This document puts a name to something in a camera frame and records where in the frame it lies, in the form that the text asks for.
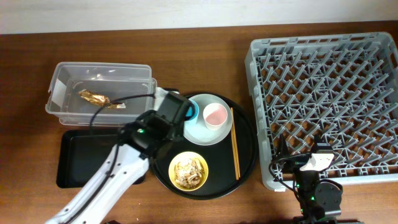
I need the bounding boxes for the gold foil wrapper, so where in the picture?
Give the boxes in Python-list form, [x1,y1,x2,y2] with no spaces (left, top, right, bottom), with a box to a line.
[78,90,126,109]

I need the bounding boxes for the black rectangular tray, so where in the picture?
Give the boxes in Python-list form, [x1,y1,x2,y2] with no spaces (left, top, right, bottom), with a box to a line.
[56,129,147,189]

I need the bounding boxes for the yellow bowl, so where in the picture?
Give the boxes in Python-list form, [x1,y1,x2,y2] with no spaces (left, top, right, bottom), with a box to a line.
[169,151,209,192]

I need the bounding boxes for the food scraps and shells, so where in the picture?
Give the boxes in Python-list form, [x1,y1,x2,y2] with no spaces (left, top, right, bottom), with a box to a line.
[174,158,204,189]

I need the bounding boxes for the grey dishwasher rack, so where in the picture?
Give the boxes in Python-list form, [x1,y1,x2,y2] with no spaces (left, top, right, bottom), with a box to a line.
[245,32,397,191]

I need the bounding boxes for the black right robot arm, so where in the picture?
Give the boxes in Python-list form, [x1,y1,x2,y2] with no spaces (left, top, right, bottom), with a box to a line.
[269,135,343,223]

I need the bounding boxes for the round black tray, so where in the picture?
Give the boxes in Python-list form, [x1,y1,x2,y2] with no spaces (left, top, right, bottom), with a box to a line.
[151,93,258,200]

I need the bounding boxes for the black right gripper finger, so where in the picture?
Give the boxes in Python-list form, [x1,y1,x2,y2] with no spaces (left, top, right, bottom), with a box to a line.
[313,135,333,153]
[277,134,289,157]

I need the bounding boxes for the pink cup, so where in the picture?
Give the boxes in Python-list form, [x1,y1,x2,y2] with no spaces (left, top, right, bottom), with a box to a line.
[203,103,228,131]

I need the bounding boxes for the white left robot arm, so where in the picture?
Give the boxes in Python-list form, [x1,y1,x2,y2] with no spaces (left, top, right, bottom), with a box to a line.
[48,89,195,223]

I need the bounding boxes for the grey round plate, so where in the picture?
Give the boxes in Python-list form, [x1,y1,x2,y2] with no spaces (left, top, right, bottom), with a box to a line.
[184,93,233,146]

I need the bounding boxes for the clear plastic bin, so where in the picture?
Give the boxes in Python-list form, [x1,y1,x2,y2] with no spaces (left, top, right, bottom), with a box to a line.
[45,62,157,126]

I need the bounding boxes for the blue cup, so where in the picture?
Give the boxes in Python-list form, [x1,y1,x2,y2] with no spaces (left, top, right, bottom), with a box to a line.
[185,100,200,126]

